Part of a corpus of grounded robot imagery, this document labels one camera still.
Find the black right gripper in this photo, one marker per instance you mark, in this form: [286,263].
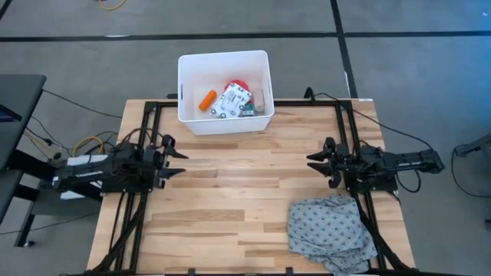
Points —
[343,165]

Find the green first aid kit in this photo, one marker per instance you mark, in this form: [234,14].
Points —
[248,111]

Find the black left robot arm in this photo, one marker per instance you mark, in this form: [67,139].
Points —
[99,168]

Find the grey stand leg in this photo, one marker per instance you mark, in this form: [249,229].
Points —
[475,145]

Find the white labelled box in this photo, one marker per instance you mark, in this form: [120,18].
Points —
[88,159]

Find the white packet with black prints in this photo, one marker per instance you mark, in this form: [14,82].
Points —
[231,100]

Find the small beige block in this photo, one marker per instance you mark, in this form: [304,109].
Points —
[259,101]

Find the grey patterned cloth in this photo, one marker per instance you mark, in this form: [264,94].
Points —
[330,234]

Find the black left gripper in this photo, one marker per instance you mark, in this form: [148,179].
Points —
[161,161]

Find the black aluminium frame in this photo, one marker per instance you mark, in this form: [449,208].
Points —
[284,103]

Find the white plastic bin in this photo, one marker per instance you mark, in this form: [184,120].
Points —
[199,73]

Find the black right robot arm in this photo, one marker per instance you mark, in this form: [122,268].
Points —
[414,159]

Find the red round pack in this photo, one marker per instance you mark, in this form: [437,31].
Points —
[238,83]

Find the black side desk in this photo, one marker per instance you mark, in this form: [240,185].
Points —
[19,115]

